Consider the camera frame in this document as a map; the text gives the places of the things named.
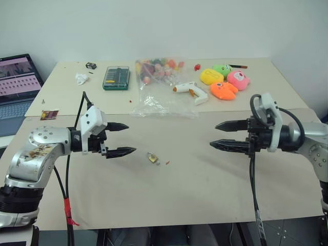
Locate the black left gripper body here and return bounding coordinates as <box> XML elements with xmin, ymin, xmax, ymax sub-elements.
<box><xmin>87</xmin><ymin>130</ymin><xmax>110</xmax><ymax>158</ymax></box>

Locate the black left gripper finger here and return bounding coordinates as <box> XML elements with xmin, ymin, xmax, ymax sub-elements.
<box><xmin>105</xmin><ymin>147</ymin><xmax>137</xmax><ymax>159</ymax></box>
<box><xmin>106</xmin><ymin>122</ymin><xmax>130</xmax><ymax>132</ymax></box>

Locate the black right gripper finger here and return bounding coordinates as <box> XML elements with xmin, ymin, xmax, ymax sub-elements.
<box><xmin>209</xmin><ymin>139</ymin><xmax>251</xmax><ymax>156</ymax></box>
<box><xmin>215</xmin><ymin>119</ymin><xmax>251</xmax><ymax>133</ymax></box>

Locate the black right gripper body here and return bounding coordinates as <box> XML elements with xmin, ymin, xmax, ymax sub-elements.
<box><xmin>245</xmin><ymin>115</ymin><xmax>274</xmax><ymax>158</ymax></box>

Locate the orange plush toy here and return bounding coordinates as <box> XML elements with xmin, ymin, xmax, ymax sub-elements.
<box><xmin>209</xmin><ymin>81</ymin><xmax>239</xmax><ymax>101</ymax></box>

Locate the white glue gun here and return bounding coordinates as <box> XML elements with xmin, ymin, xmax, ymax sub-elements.
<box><xmin>172</xmin><ymin>81</ymin><xmax>209</xmax><ymax>107</ymax></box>

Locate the pink plush toy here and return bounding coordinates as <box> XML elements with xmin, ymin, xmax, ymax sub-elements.
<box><xmin>227</xmin><ymin>70</ymin><xmax>251</xmax><ymax>92</ymax></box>

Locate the clear bag of colourful balls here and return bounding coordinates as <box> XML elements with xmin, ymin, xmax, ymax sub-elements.
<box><xmin>131</xmin><ymin>57</ymin><xmax>201</xmax><ymax>119</ymax></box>

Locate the green screwdriver set box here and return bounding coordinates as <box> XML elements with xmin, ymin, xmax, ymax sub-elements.
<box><xmin>102</xmin><ymin>66</ymin><xmax>132</xmax><ymax>91</ymax></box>

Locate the yellow plush toy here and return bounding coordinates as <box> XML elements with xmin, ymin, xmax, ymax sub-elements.
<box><xmin>199</xmin><ymin>68</ymin><xmax>225</xmax><ymax>86</ymax></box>

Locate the green plush toy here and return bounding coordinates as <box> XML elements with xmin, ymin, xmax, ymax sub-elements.
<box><xmin>212</xmin><ymin>64</ymin><xmax>235</xmax><ymax>78</ymax></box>

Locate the crumpled white tissue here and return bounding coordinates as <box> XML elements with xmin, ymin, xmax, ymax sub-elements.
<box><xmin>75</xmin><ymin>72</ymin><xmax>91</xmax><ymax>86</ymax></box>

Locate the black plate with screws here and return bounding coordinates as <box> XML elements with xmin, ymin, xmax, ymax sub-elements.
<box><xmin>239</xmin><ymin>217</ymin><xmax>328</xmax><ymax>246</ymax></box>

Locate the open laptop computer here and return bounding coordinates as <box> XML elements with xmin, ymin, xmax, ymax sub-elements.
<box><xmin>0</xmin><ymin>53</ymin><xmax>45</xmax><ymax>138</ymax></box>

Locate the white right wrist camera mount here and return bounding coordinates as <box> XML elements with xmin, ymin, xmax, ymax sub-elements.
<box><xmin>252</xmin><ymin>92</ymin><xmax>283</xmax><ymax>153</ymax></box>

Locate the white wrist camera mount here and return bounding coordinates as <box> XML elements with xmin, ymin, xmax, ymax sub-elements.
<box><xmin>79</xmin><ymin>107</ymin><xmax>109</xmax><ymax>156</ymax></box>
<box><xmin>252</xmin><ymin>92</ymin><xmax>283</xmax><ymax>153</ymax></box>

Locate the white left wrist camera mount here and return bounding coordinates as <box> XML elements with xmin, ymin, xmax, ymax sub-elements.
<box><xmin>79</xmin><ymin>107</ymin><xmax>109</xmax><ymax>156</ymax></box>

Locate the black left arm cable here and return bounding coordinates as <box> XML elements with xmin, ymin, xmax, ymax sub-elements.
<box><xmin>52</xmin><ymin>91</ymin><xmax>94</xmax><ymax>246</ymax></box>

